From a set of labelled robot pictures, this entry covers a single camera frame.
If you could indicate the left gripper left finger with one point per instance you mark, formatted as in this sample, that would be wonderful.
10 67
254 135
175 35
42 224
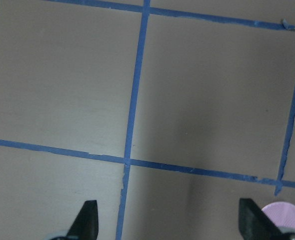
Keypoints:
85 225

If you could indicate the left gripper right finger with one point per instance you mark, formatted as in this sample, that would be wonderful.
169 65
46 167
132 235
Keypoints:
253 224

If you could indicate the pink mesh cup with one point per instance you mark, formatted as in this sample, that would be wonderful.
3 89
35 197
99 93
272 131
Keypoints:
282 214

